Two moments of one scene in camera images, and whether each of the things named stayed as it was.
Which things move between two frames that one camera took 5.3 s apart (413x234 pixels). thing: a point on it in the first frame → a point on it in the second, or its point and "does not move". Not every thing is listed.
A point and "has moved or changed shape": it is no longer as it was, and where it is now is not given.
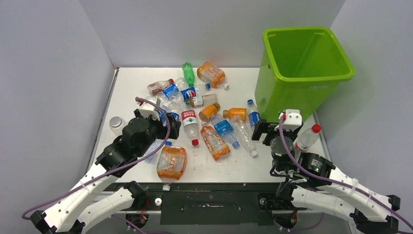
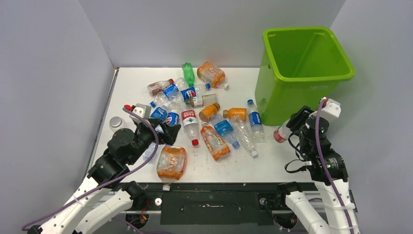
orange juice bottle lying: (238, 114) does not move
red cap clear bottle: (308, 137) has moved or changed shape
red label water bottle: (190, 121) does not move
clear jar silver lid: (116, 124) does not move
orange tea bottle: (217, 146) does not move
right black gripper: (263, 126) → (297, 118)
